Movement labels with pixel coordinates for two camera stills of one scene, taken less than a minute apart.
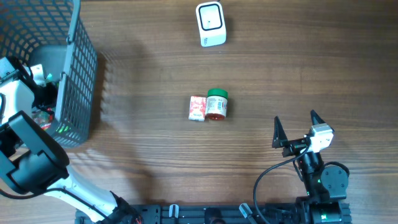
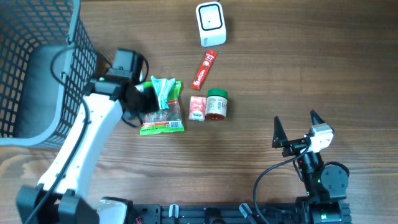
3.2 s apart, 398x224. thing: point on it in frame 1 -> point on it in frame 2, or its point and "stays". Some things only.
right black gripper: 297,146 stays
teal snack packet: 50,77 -> 161,86
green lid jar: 216,104 stays
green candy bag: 43,117 -> 165,120
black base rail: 222,214 stays
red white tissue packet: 197,108 stays
